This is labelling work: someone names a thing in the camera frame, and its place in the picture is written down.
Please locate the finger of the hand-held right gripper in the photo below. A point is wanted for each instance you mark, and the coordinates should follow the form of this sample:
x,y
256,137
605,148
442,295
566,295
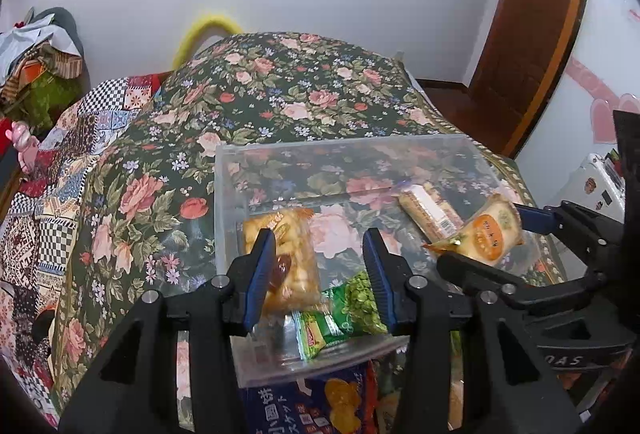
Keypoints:
x,y
462,270
535,219

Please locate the white appliance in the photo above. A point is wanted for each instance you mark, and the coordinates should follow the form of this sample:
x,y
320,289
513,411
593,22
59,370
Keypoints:
x,y
590,186

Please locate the blue snack bag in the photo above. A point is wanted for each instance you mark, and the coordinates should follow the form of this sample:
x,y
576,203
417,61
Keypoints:
x,y
320,406

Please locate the patchwork quilt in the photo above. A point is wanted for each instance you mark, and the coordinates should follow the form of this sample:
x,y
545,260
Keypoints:
x,y
55,174

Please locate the floral blanket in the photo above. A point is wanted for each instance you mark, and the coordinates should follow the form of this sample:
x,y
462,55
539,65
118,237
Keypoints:
x,y
280,83

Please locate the wafer bar packet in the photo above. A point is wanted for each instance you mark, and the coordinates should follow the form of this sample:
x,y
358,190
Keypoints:
x,y
430,210

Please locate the brown wooden door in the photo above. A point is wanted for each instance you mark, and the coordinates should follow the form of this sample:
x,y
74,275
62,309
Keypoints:
x,y
530,28

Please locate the white cabinet with heart stickers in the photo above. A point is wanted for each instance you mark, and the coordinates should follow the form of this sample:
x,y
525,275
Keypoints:
x,y
600,38

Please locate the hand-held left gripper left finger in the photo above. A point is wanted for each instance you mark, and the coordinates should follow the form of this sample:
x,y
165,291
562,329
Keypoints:
x,y
260,274

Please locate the green pea snack packet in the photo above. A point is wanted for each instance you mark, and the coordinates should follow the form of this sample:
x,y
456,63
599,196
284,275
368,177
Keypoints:
x,y
357,301

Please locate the small green candy packet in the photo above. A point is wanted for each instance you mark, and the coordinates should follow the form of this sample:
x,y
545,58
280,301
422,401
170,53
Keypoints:
x,y
315,335

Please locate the yellow fuzzy hoop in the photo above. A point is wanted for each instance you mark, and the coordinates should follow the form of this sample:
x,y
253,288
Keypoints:
x,y
202,26

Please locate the yellow bread packet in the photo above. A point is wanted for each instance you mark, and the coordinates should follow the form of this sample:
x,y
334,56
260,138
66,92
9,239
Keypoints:
x,y
295,259

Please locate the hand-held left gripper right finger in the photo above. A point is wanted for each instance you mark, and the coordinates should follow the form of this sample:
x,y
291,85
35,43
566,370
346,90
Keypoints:
x,y
378,276

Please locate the clear plastic container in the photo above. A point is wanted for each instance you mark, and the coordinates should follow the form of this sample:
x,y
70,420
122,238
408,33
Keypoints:
x,y
280,179

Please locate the pile of clothes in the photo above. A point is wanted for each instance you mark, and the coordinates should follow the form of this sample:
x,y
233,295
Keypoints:
x,y
40,63

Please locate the orange round cracker packet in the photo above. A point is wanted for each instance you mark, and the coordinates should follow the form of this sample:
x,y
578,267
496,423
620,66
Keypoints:
x,y
487,234

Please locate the pink plush toy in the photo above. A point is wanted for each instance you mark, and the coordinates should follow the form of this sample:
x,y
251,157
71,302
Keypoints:
x,y
26,144

